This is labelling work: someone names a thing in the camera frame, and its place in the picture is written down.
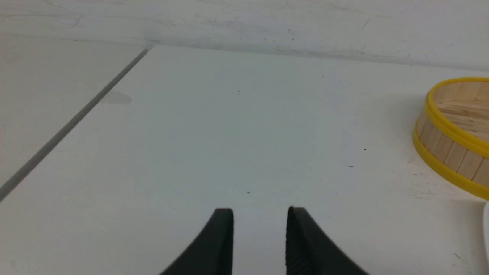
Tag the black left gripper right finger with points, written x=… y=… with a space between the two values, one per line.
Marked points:
x=309 y=251

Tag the white square plate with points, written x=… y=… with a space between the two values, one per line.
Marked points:
x=485 y=228

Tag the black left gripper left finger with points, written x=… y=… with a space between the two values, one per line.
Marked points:
x=211 y=252

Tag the bamboo steamer basket yellow rims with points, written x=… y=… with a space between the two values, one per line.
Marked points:
x=451 y=133

